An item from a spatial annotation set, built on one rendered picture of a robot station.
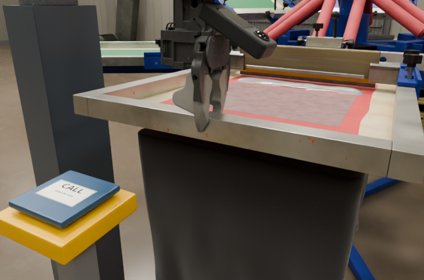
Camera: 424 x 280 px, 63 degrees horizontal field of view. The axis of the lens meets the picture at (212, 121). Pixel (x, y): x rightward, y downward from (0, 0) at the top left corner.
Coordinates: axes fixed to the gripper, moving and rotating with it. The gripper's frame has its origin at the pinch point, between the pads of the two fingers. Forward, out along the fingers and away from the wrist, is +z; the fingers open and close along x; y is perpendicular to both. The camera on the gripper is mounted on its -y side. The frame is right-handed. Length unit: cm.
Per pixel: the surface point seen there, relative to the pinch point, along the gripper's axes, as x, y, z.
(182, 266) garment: -10.4, 12.1, 39.9
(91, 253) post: 17.1, 9.9, 17.2
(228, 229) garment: -8.3, -0.1, 24.6
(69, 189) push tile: 18.0, 12.1, 7.1
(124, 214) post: 14.9, 5.4, 10.5
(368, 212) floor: -163, -24, 95
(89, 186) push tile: 16.1, 10.4, 7.1
